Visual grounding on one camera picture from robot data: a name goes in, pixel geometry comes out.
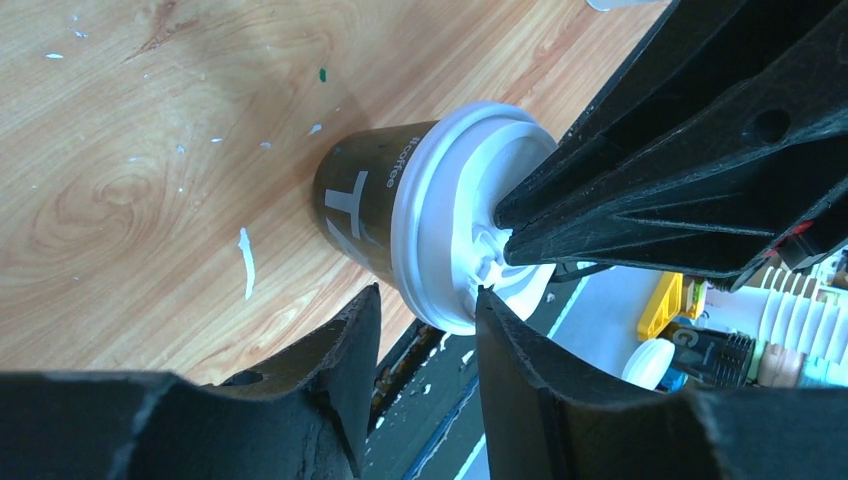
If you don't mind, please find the dark brown plastic cup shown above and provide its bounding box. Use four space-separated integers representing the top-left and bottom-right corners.
312 121 436 285

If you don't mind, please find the white plastic cup lid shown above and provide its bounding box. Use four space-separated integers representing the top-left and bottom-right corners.
391 102 557 336

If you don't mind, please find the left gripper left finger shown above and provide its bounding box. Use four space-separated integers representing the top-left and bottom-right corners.
1 285 381 479

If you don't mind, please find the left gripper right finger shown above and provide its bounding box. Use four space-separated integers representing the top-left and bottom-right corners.
476 288 847 479

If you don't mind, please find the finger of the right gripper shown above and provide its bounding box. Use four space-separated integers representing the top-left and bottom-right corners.
505 26 847 280
495 1 838 229

